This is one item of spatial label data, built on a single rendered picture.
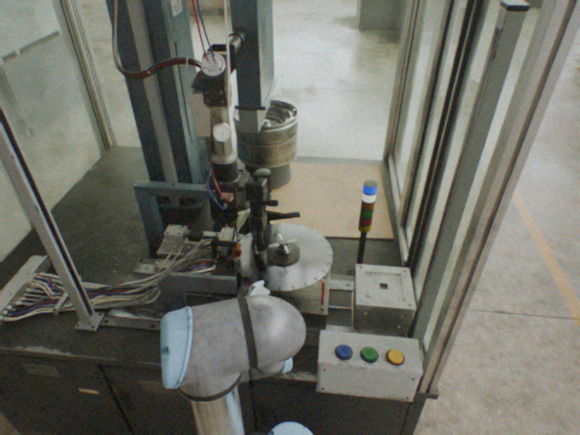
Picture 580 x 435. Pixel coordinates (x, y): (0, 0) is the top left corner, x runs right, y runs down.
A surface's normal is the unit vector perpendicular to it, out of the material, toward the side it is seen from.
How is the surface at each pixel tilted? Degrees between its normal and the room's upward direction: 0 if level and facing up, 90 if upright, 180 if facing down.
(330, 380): 90
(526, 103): 90
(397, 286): 0
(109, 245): 0
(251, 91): 90
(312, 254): 0
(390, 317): 90
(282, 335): 61
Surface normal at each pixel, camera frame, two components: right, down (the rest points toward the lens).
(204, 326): 0.08, -0.55
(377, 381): -0.11, 0.61
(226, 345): 0.19, -0.07
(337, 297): 0.00, -0.79
